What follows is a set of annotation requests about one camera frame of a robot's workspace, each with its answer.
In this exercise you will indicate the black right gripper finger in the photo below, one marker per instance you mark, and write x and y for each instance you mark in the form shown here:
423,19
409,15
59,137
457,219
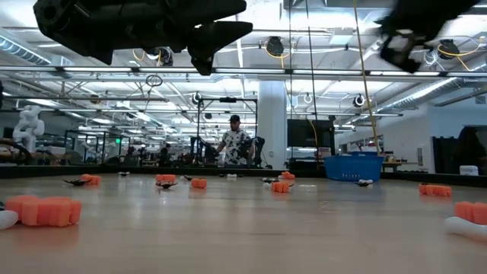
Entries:
415,62
386,49

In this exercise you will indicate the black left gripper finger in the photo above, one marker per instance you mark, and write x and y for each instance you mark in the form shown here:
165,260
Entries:
213,8
213,36

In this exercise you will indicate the blue plastic basket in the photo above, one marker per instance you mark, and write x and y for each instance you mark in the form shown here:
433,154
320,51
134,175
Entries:
354,167

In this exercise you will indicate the white toy bone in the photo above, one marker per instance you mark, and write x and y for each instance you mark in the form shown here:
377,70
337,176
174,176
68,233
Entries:
7,219
366,181
231,177
464,227

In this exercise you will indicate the orange toy skeleton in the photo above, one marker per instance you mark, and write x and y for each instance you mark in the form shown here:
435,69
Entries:
45,212
199,183
166,177
91,179
472,213
288,176
435,190
281,187

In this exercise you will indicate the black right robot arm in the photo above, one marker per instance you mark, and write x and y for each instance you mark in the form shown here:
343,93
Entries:
462,5

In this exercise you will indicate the black background robot arm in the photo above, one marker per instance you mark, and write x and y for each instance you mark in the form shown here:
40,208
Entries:
207,152
258,150

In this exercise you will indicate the long ceiling light strip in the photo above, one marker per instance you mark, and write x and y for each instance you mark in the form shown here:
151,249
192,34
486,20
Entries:
95,69

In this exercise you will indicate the black cabinet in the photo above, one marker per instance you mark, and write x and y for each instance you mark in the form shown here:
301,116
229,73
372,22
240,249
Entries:
444,154

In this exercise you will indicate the person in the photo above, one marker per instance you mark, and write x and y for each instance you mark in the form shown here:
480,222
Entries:
470,146
165,154
131,154
235,146

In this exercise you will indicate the white building column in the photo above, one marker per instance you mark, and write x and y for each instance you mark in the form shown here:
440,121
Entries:
272,125

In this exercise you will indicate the white plastic box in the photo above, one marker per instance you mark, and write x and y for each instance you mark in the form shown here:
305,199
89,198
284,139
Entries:
468,170

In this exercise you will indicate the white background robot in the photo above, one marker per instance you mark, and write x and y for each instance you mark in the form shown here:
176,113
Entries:
28,127

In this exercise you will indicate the black background station frame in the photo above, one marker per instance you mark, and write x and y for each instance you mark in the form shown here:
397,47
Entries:
228,99

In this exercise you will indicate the black wall screen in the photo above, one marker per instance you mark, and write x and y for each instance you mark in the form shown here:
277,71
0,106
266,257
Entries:
310,133

